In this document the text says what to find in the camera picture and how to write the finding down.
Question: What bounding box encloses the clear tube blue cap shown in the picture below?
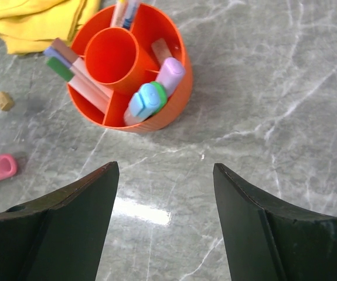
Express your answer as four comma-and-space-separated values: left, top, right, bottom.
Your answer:
124, 83, 161, 126

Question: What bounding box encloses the black green highlighter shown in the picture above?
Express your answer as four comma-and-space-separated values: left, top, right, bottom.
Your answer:
150, 81, 168, 115

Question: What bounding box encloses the white marker blue cap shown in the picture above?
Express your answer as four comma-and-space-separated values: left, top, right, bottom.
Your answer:
43, 46, 73, 69

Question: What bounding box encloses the yellow folded cloth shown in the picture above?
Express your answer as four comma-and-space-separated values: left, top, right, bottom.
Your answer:
0, 0, 101, 54

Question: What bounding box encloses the orange round divided container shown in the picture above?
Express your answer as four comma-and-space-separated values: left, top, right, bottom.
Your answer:
67, 4, 193, 133

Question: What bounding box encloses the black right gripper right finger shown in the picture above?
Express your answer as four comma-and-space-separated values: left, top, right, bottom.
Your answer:
213, 163, 337, 280

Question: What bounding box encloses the small tan eraser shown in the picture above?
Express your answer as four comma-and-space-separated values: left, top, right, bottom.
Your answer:
0, 91, 15, 111

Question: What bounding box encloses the white marker brown cap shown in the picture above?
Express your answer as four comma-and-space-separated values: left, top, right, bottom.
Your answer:
51, 38, 113, 103

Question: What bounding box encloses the dark blue pen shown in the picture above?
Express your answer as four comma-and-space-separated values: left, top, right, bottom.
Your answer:
122, 0, 141, 30

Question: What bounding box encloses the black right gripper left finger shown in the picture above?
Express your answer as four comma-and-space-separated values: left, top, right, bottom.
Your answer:
0, 162, 120, 280

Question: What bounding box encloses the white marker green cap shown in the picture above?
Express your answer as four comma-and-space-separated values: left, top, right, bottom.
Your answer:
46, 57, 107, 112

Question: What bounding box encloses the beige eraser block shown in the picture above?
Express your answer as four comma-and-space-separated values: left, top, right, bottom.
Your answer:
151, 38, 173, 66

